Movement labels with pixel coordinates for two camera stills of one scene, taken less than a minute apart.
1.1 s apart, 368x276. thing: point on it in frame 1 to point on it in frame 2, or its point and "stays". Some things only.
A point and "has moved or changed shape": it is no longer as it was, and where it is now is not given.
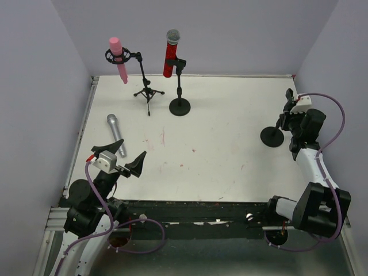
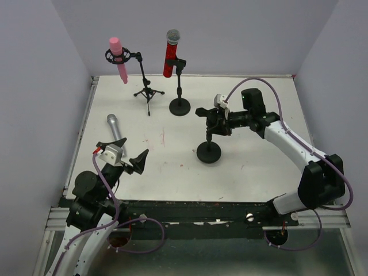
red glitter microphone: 173,37 stays
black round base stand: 272,136 has moved or changed shape
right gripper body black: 286,118 to 211,121
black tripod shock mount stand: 121,58 stays
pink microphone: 116,49 stays
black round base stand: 179,106 stays
